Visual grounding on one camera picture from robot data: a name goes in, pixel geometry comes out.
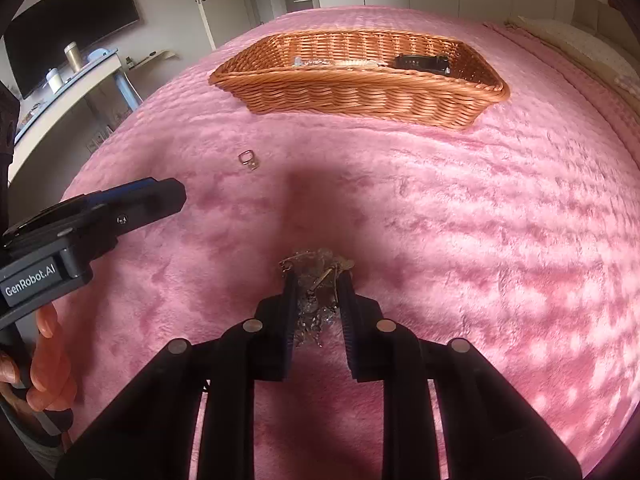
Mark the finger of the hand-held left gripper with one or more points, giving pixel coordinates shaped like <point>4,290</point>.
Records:
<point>155,200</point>

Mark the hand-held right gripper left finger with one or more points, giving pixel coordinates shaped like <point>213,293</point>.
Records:
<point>289,310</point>

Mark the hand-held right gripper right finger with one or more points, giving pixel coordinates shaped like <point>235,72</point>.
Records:
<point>350,320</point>

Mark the key bunch with charm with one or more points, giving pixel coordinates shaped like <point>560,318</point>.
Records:
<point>325,272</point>

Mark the woven wicker basket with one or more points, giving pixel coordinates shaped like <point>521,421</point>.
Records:
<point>360,85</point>

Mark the black wrist watch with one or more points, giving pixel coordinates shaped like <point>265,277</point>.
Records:
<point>420,63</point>

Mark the person's left hand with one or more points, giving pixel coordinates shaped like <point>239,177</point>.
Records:
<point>47,360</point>

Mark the small metal buckle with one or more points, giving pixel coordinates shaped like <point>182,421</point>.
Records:
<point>241,156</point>

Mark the white desk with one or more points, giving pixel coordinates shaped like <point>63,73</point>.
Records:
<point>65,105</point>

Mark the white bottle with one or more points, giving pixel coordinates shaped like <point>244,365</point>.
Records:
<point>55,81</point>

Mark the gold thermos bottle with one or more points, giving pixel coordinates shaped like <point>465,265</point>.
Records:
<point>71,57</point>

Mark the white door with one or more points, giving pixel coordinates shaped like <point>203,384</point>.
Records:
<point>220,10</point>

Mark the white dotted pillow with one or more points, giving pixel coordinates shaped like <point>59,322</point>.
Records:
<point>585,50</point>

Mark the beige bed headboard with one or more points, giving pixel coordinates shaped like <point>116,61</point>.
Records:
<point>592,12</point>

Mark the small beige wall shelf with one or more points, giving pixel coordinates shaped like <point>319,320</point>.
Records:
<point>155,57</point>

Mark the black wall television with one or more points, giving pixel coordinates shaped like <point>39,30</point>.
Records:
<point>65,20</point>

